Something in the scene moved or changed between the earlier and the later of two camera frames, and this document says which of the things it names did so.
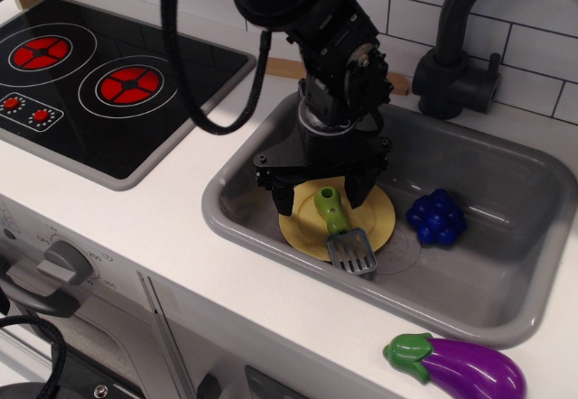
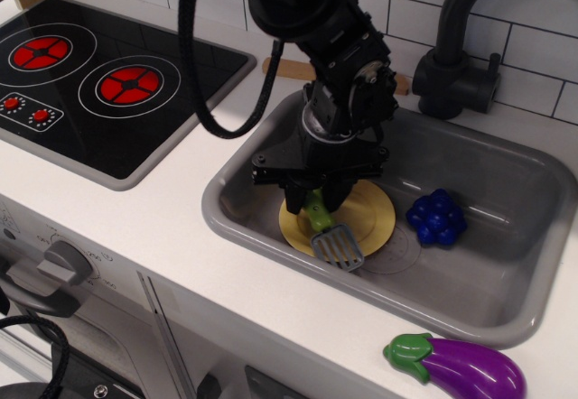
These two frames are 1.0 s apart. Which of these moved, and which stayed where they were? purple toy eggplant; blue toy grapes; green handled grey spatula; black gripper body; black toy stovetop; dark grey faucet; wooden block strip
Moved: green handled grey spatula
Stayed: dark grey faucet; blue toy grapes; black gripper body; wooden block strip; purple toy eggplant; black toy stovetop
